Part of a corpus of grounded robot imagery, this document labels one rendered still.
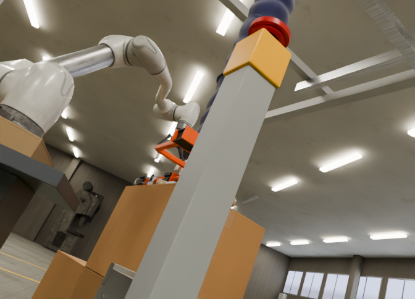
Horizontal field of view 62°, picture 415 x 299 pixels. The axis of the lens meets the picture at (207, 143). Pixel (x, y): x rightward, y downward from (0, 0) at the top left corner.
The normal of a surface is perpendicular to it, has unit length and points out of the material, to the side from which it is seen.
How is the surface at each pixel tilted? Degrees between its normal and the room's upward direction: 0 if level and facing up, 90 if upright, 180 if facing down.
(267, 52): 90
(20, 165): 90
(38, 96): 89
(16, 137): 90
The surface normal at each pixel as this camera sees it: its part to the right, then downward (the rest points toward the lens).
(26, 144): 0.26, -0.30
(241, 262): 0.56, -0.12
